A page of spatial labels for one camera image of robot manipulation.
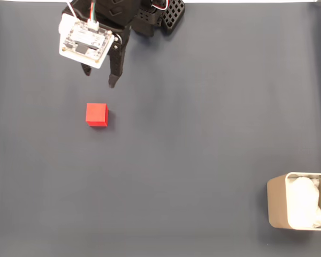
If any red cube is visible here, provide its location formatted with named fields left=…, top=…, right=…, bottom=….
left=85, top=102, right=109, bottom=127

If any beige metal box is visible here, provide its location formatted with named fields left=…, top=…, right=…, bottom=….
left=266, top=172, right=321, bottom=231

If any dark grey table mat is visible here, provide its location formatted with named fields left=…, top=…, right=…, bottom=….
left=0, top=2, right=321, bottom=257

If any white crumpled cloth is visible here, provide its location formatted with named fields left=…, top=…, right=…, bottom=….
left=287, top=176, right=321, bottom=230

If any white camera board mount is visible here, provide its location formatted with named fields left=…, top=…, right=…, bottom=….
left=58, top=13, right=115, bottom=70

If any red white servo cable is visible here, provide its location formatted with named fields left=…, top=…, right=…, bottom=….
left=151, top=0, right=170, bottom=11

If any white servo cable loop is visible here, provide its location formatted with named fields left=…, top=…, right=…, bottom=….
left=66, top=0, right=79, bottom=19

